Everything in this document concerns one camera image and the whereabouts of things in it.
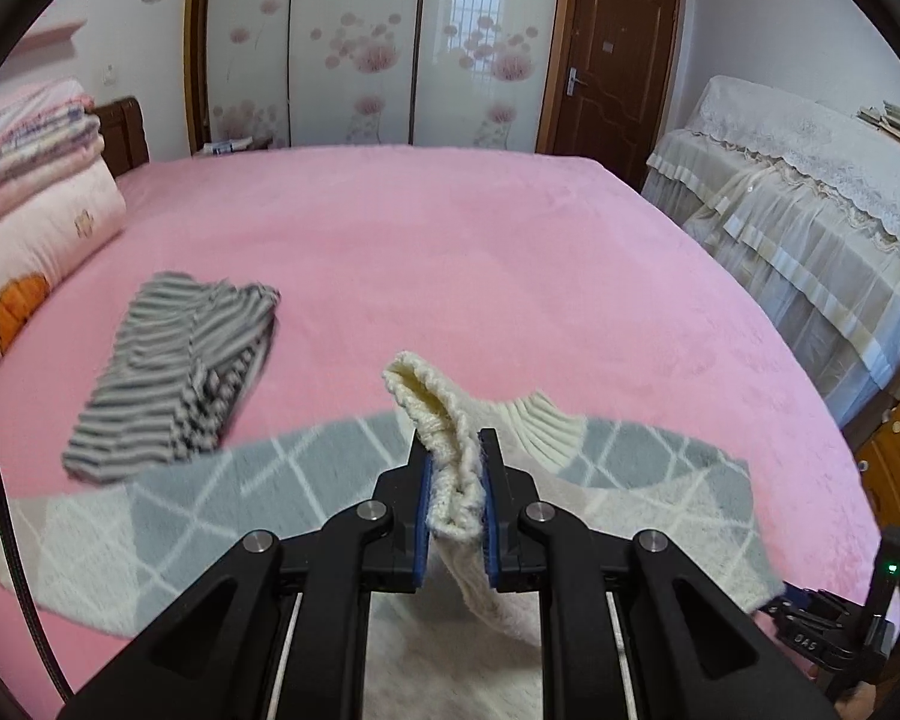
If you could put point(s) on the cream grey diamond-pattern sweater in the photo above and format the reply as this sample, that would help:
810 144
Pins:
195 514

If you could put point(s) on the pile of books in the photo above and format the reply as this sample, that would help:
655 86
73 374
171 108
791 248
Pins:
896 124

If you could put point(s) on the brown wooden door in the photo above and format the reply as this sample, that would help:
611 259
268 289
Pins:
615 67

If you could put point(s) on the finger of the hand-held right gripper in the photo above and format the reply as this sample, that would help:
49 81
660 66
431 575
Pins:
795 600

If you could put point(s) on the stack of folded striped blankets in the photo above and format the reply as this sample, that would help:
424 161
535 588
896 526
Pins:
34 131

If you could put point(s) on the pink bed blanket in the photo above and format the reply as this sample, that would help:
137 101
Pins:
450 255

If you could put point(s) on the pink wall shelf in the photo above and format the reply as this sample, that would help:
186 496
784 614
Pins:
52 34

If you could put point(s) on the white wall socket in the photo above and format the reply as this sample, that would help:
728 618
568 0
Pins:
109 73

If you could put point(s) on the lace-covered furniture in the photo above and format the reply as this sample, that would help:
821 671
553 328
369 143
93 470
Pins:
810 202

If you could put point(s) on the small bedside clutter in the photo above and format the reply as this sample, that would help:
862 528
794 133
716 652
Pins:
232 146

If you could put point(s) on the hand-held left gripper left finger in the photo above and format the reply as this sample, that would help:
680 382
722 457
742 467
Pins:
421 517

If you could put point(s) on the grey white striped garment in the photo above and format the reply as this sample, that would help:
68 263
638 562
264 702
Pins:
166 371

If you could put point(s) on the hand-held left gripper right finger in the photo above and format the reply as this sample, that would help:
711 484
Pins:
490 521

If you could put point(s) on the dark wooden headboard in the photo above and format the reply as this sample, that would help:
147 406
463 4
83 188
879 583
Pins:
124 135

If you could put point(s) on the floral sliding-door wardrobe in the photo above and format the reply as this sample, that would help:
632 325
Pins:
360 45

